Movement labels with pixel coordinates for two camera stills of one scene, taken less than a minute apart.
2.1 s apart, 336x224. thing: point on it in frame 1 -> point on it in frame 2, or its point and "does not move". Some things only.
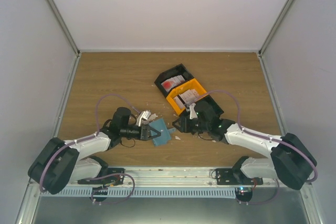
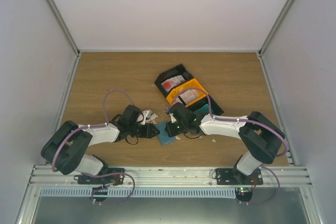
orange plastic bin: [192, 84] does not move
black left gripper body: [143, 128] does not move
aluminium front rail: [159, 177] does not move
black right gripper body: [191, 128] -> [174, 132]
